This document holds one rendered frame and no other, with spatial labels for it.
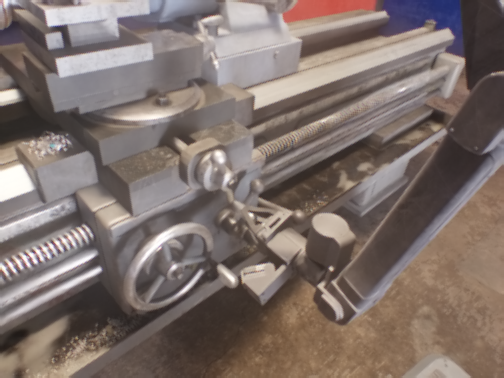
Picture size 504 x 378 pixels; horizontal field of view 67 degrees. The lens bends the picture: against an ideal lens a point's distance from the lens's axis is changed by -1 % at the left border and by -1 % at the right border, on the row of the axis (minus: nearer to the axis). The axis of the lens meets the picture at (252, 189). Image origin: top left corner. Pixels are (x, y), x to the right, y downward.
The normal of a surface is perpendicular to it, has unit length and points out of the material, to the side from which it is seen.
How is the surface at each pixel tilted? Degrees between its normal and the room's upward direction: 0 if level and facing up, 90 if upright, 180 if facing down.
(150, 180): 90
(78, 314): 0
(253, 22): 66
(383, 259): 88
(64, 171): 90
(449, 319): 0
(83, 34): 90
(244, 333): 0
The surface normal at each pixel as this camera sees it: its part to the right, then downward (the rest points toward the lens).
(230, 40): 0.64, 0.06
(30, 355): 0.08, -0.78
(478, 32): -0.80, 0.28
